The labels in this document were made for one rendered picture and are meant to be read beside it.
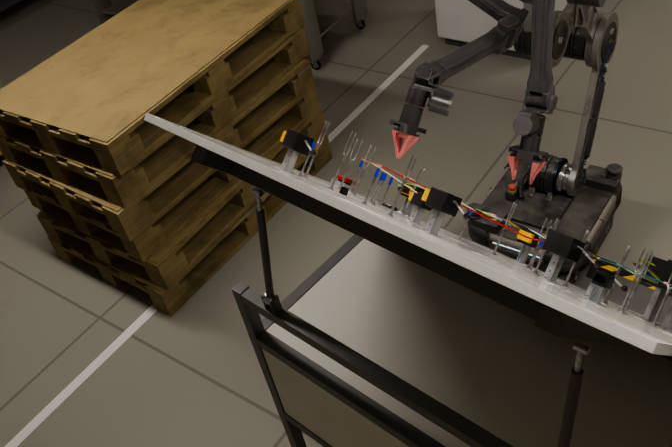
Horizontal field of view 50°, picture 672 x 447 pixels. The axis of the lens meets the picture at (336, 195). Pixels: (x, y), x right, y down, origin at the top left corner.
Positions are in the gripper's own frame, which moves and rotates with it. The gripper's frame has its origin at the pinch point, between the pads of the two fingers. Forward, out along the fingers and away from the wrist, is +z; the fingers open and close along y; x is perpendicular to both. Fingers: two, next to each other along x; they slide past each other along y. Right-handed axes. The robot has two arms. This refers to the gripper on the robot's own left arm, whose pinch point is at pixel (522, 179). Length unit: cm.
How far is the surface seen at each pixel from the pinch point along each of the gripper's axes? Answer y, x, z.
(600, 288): 43, -68, 2
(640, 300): 25, 105, 61
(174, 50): -184, 29, -10
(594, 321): 51, -107, -7
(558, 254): 30, -54, 2
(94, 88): -197, -5, 9
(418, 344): -8, -33, 47
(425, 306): -13.8, -21.5, 40.7
